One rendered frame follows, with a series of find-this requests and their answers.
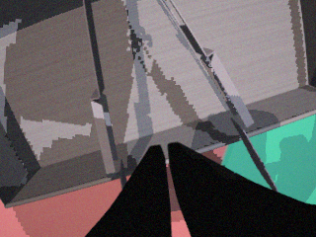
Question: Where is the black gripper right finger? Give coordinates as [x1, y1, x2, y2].
[169, 141, 316, 237]

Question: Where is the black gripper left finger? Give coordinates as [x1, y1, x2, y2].
[86, 145, 171, 237]

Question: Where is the grey rectangular tray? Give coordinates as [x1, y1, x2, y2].
[0, 0, 316, 209]

